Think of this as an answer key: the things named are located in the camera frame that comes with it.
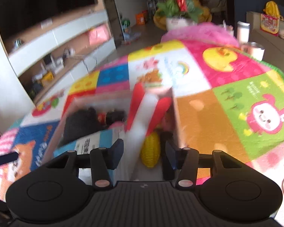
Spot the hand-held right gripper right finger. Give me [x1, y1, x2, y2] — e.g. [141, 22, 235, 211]
[164, 141, 228, 190]

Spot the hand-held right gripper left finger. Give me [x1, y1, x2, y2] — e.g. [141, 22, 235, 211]
[47, 138, 125, 188]

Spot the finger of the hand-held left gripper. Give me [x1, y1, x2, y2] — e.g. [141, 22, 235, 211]
[0, 152, 19, 166]

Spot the yellow corn toy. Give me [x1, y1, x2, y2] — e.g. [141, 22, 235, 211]
[141, 132, 161, 169]

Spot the blue tissue packet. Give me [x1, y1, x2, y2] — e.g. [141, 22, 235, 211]
[54, 130, 120, 185]

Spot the pink cardboard box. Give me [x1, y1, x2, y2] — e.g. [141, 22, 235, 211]
[43, 87, 188, 182]

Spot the white foam rocket toy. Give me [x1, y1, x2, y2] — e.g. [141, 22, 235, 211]
[124, 82, 174, 181]

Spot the black plush toy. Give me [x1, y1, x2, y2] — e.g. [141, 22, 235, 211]
[63, 107, 107, 146]

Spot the colourful cartoon play mat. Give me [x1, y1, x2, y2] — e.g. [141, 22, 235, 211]
[0, 39, 284, 227]

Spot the pink gift bag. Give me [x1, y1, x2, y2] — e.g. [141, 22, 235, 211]
[88, 26, 109, 46]

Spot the pink cloth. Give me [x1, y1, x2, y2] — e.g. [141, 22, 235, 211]
[161, 22, 239, 47]

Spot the pink mug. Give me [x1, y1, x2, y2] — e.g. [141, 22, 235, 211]
[241, 42, 266, 61]

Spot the orange box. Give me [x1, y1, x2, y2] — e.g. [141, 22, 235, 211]
[136, 10, 149, 26]

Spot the white cylindrical bin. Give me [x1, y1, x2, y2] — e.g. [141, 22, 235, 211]
[237, 21, 250, 42]

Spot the beige sofa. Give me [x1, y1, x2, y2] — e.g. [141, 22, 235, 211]
[246, 11, 284, 77]

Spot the potted purple orchid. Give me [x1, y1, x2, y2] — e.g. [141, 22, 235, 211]
[149, 0, 204, 30]

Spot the black television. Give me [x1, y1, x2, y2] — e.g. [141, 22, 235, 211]
[0, 0, 98, 39]

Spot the yellow cartoon bag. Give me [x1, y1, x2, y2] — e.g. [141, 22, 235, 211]
[260, 1, 284, 37]

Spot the dark cabinet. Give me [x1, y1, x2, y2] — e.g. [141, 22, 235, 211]
[226, 0, 284, 23]

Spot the white wall cabinet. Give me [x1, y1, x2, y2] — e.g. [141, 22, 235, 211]
[3, 7, 116, 104]

